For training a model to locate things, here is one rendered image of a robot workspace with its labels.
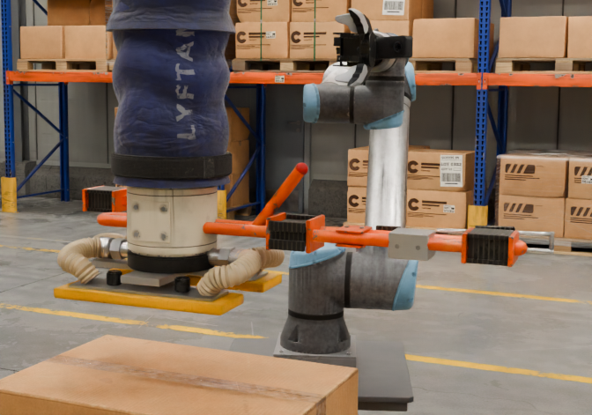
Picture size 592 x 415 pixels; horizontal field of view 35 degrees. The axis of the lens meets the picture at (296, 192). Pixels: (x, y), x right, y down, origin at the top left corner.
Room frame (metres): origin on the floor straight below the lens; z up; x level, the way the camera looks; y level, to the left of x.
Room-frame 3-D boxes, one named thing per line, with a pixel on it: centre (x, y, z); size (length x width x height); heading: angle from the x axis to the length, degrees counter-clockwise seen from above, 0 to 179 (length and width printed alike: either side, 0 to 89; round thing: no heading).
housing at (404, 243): (1.60, -0.20, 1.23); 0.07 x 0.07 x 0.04; 70
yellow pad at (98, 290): (1.67, 0.27, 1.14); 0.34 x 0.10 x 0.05; 70
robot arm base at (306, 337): (2.47, -0.06, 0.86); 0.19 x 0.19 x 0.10
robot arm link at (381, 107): (2.19, -0.19, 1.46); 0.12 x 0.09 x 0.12; 83
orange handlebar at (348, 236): (1.80, 0.01, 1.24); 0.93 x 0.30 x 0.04; 70
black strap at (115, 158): (1.76, 0.23, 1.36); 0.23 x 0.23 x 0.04
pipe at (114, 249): (1.76, 0.23, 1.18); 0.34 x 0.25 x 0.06; 70
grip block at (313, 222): (1.67, 0.00, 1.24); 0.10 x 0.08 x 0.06; 160
